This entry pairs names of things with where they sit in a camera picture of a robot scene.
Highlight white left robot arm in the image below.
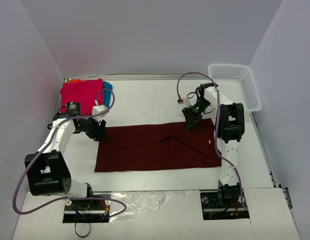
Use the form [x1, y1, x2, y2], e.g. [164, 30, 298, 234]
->
[25, 102, 108, 209]

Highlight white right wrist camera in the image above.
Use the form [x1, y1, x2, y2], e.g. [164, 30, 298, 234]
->
[177, 97, 191, 106]

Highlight pink folded t shirt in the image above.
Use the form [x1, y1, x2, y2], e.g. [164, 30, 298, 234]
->
[60, 78, 104, 115]

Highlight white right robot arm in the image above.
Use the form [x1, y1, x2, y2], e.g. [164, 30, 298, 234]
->
[182, 83, 245, 207]

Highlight white plastic laundry basket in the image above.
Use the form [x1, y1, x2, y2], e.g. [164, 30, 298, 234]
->
[208, 63, 262, 114]

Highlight orange folded t shirt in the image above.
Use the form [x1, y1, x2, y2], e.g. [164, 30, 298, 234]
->
[68, 79, 82, 83]

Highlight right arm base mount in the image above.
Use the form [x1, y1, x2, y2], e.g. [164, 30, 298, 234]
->
[200, 190, 250, 221]

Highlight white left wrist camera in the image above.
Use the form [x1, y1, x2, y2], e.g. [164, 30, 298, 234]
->
[92, 100, 109, 121]

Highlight dark red t shirt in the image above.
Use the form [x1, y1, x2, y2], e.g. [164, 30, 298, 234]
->
[95, 119, 221, 173]

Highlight blue folded t shirt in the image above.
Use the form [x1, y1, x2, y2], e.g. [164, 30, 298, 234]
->
[103, 81, 113, 107]

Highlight black cable loop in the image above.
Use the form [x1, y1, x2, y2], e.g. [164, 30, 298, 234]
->
[74, 221, 92, 238]

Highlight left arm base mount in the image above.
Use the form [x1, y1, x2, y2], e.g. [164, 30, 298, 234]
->
[63, 193, 111, 224]

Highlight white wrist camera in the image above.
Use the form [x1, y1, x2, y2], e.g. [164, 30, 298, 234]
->
[92, 100, 109, 121]
[177, 97, 191, 106]

